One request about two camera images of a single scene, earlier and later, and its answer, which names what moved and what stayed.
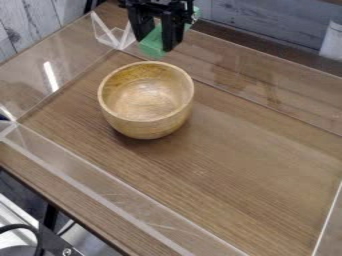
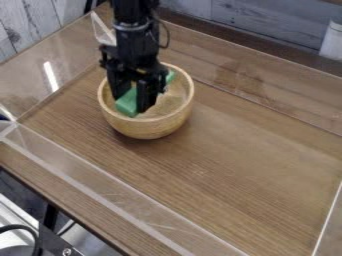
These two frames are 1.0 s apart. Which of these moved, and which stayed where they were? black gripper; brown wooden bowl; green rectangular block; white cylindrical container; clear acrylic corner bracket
Moved: black gripper; green rectangular block
Stayed: clear acrylic corner bracket; white cylindrical container; brown wooden bowl
